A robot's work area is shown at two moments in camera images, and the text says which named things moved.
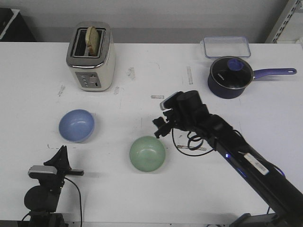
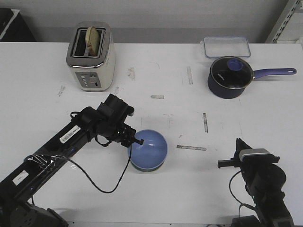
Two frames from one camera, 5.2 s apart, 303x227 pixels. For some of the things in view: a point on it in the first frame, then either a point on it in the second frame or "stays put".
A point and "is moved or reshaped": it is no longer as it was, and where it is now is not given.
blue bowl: [76, 126] is moved or reshaped
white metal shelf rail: [283, 19] stays put
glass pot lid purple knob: [231, 72] stays put
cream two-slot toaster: [91, 55] stays put
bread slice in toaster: [92, 40] stays put
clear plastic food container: [219, 47] stays put
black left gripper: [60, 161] to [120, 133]
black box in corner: [13, 27] stays put
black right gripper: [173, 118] to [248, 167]
